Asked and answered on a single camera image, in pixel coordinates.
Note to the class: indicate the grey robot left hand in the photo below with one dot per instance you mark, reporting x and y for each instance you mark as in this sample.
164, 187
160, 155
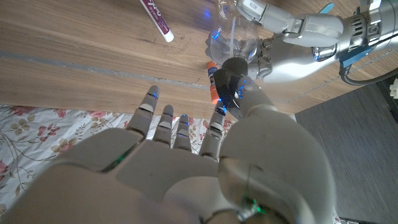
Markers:
295, 62

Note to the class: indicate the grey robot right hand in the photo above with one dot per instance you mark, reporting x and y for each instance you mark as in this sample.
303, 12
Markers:
186, 180

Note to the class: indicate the maroon dry-erase marker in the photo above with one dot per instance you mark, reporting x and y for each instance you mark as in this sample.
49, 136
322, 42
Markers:
158, 21

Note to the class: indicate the orange-capped glue stick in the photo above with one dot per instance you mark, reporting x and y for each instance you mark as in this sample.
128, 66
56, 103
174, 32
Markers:
214, 95

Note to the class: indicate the grey tape outline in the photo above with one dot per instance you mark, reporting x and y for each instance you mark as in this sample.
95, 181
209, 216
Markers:
93, 69

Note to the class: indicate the floral fabric backdrop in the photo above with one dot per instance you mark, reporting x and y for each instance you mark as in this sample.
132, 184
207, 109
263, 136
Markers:
31, 137

